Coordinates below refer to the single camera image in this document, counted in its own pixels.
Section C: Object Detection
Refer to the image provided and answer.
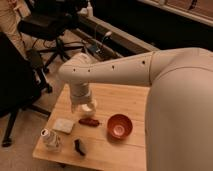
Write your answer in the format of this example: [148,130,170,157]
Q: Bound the red sausage-shaped object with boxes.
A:
[78,118,100,127]

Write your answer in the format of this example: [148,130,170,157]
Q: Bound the black chair at left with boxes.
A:
[0,32,52,147]

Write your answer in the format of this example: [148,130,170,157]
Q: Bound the black office chair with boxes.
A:
[18,0,87,73]

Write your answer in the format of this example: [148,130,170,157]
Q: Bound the white sponge pad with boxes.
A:
[53,118,74,134]

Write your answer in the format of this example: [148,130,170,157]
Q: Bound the wooden table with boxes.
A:
[33,84,148,171]

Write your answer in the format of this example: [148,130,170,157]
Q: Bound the red bowl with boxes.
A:
[107,114,133,139]

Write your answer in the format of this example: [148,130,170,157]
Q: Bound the white power adapter with cable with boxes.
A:
[94,30,114,54]

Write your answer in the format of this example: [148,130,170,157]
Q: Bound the dark device on floor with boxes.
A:
[87,45,101,55]

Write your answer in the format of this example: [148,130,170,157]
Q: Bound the black eraser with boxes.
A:
[74,139,86,156]

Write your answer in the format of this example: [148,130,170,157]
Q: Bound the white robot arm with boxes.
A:
[59,47,213,171]

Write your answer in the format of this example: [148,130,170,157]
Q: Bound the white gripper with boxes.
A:
[70,93,97,115]

